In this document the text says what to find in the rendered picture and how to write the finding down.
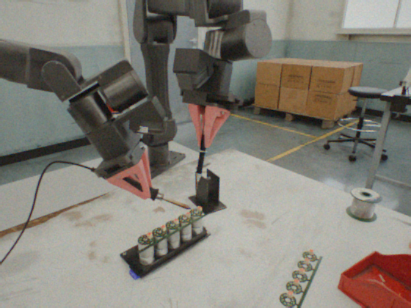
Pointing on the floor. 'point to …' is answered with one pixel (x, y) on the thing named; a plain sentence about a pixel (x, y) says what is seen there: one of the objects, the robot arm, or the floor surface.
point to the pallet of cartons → (307, 89)
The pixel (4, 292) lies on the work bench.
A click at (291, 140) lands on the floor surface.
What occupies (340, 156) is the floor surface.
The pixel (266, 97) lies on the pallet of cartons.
